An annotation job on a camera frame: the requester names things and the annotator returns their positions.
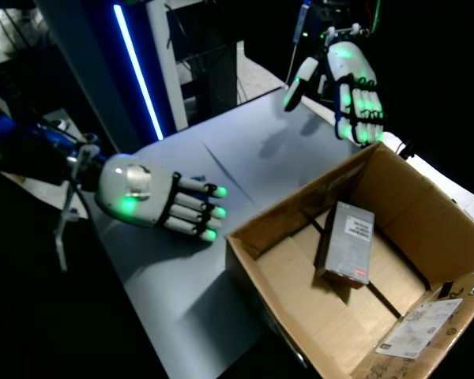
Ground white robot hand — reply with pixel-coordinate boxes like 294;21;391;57
282;40;386;146
95;152;229;242

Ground small dark rectangular box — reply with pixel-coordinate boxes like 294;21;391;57
314;201;376;289

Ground brown cardboard box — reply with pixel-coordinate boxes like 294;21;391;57
224;141;474;379

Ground black equipment stand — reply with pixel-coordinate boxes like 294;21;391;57
165;0;238;123

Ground white pillar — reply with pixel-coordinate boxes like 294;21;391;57
145;0;189;131

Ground blue-white LED light strip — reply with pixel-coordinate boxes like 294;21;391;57
113;3;165;141

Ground grey machine column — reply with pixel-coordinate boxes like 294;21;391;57
35;0;143;151

